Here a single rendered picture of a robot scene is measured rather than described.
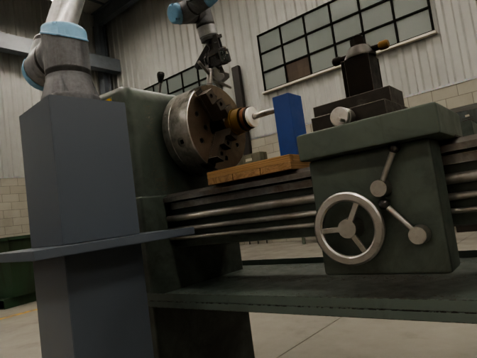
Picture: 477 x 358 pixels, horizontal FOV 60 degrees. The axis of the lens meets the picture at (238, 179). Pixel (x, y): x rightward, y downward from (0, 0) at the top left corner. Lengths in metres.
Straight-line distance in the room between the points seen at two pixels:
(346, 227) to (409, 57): 7.50
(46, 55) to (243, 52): 9.15
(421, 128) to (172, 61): 11.31
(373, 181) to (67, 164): 0.69
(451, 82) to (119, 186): 7.27
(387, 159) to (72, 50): 0.82
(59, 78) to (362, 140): 0.75
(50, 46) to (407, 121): 0.87
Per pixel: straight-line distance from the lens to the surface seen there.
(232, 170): 1.21
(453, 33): 8.22
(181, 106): 1.43
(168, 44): 12.20
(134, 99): 1.47
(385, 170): 0.89
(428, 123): 0.85
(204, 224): 1.33
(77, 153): 1.06
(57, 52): 1.19
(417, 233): 0.87
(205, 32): 1.74
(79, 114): 1.09
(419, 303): 0.89
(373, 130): 0.88
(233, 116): 1.40
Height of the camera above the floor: 0.77
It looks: 5 degrees up
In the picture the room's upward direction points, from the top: 8 degrees counter-clockwise
